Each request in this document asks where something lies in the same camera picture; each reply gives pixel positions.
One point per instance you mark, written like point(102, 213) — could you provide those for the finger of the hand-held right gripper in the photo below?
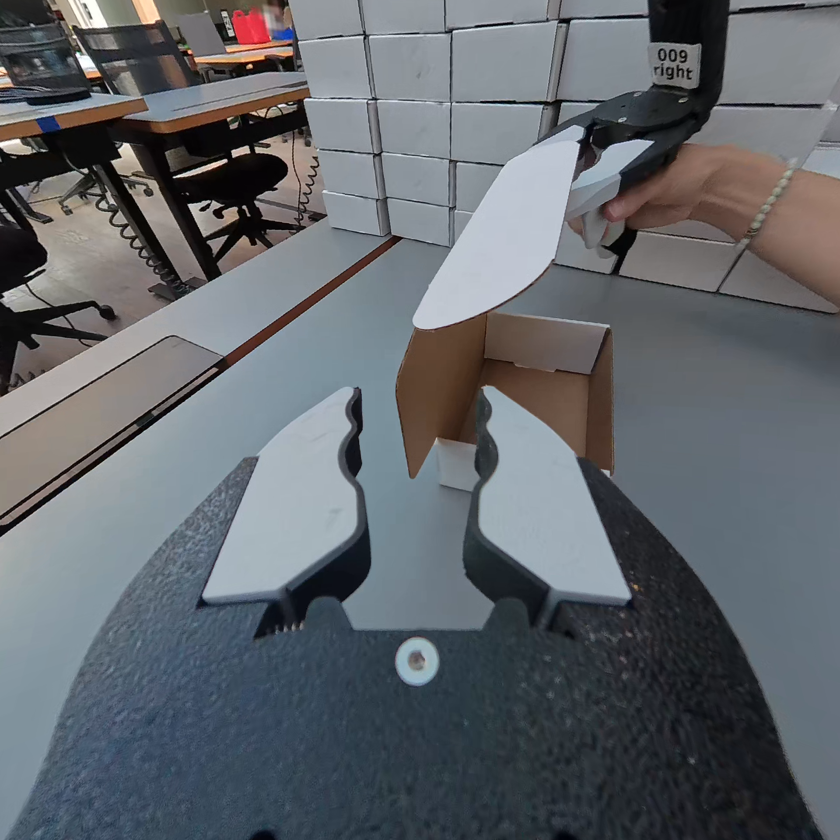
point(620, 164)
point(564, 136)

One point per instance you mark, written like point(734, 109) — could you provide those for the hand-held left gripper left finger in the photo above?
point(289, 499)

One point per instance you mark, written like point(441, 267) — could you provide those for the stack of white boxes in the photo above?
point(413, 65)

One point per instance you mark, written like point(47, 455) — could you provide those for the red bag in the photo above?
point(248, 25)

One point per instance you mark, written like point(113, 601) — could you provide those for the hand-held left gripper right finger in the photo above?
point(544, 518)

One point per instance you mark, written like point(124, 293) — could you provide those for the white cardboard box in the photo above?
point(499, 249)

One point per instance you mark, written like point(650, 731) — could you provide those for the person's right hand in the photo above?
point(695, 184)

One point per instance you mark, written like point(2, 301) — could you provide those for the wooden-edged desk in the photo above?
point(243, 58)

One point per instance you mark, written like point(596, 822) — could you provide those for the person's right forearm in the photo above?
point(797, 229)

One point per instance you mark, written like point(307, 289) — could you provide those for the black mesh-back office chair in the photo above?
point(131, 59)

